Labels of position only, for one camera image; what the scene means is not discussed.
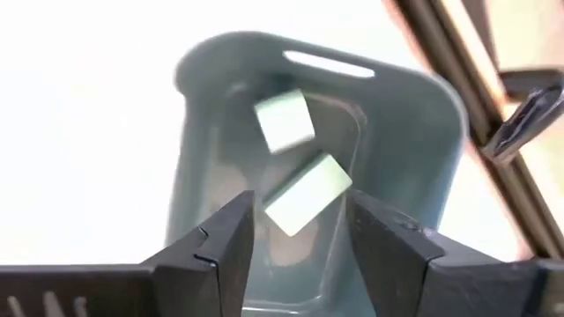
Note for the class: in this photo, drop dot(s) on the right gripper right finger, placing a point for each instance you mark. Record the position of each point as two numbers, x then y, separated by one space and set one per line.
440 290

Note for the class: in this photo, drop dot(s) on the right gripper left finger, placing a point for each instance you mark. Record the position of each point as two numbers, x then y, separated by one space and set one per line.
132 290

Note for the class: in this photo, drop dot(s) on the long light blue block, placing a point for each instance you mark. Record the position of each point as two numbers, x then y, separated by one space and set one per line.
304 196

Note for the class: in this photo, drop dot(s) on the teal plastic bin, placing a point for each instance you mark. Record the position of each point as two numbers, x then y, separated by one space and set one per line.
396 154

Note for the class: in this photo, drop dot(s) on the square light blue block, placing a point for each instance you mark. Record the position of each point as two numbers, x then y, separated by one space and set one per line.
284 121

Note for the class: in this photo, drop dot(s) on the black aluminium table frame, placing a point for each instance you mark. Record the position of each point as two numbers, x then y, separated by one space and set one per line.
425 26

